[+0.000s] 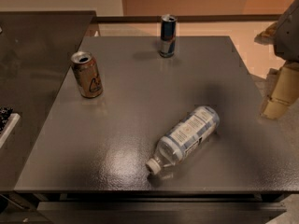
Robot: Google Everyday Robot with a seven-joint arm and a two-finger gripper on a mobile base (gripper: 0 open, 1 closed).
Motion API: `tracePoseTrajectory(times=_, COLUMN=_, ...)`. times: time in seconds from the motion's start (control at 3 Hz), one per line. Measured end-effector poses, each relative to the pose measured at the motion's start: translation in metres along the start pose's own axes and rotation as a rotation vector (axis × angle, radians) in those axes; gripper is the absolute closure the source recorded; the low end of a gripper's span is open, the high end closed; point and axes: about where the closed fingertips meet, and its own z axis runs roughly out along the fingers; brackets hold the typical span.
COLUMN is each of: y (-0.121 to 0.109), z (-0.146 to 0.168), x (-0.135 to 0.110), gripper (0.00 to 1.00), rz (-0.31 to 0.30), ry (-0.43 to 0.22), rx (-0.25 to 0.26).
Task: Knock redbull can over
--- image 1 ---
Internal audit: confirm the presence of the clear plastic water bottle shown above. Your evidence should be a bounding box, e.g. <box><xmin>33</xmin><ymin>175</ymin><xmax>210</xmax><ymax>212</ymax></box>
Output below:
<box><xmin>146</xmin><ymin>105</ymin><xmax>220</xmax><ymax>175</ymax></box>

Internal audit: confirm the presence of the orange soda can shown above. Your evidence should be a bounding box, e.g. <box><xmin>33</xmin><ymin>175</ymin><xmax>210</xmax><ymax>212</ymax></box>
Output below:
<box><xmin>71</xmin><ymin>51</ymin><xmax>103</xmax><ymax>98</ymax></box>

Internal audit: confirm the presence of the blue silver redbull can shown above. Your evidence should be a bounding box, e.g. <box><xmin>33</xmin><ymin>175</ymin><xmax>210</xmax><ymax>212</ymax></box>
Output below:
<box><xmin>159</xmin><ymin>14</ymin><xmax>177</xmax><ymax>58</ymax></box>

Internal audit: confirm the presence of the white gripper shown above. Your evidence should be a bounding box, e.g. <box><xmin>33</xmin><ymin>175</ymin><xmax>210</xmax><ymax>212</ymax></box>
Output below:
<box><xmin>254</xmin><ymin>0</ymin><xmax>299</xmax><ymax>119</ymax></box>

